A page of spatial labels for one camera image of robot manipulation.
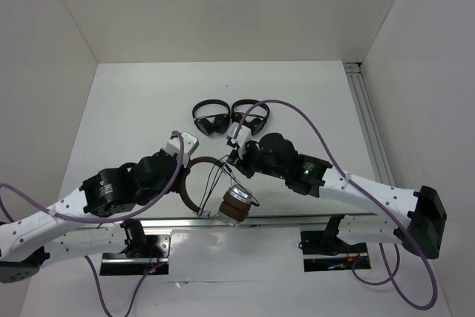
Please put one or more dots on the aluminium rail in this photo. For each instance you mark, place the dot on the aluminium rail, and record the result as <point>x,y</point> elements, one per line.
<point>367,119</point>
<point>252,222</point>

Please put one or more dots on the brown silver headphones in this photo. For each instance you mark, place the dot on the brown silver headphones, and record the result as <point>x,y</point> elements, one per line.
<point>237,200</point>

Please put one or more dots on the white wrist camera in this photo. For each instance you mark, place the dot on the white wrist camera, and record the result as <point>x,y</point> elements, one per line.
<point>182,142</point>
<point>237,137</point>

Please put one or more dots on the right black headphones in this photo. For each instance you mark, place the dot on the right black headphones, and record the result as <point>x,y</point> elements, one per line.
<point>255,122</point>

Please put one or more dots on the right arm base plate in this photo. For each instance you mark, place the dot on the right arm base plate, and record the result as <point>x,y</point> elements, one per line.
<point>321,254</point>

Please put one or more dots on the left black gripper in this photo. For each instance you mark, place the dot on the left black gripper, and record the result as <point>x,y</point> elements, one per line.
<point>177,185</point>

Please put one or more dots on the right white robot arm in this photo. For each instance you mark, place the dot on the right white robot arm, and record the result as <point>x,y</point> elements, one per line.
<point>414,219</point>

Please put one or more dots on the aluminium rail right side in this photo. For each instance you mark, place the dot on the aluminium rail right side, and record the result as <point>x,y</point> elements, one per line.
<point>367,119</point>

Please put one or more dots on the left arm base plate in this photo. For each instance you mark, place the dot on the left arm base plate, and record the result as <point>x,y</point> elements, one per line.
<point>153,259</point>

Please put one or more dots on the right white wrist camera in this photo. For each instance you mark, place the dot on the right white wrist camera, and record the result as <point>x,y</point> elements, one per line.
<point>237,137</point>

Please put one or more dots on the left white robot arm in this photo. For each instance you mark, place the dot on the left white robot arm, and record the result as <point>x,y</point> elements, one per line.
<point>98,217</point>

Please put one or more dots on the left black headphones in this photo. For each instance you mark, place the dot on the left black headphones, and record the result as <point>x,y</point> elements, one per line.
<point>215,123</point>

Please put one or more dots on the aluminium rail front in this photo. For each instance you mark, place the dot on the aluminium rail front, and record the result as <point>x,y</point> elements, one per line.
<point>252,222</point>

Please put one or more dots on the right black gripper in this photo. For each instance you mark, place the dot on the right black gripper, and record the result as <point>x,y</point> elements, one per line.
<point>241,164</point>

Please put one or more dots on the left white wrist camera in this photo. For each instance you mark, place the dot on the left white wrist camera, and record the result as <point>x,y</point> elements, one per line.
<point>182,142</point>

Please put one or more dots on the black headphones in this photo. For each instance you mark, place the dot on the black headphones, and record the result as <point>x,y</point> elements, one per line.
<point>215,123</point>
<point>255,122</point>

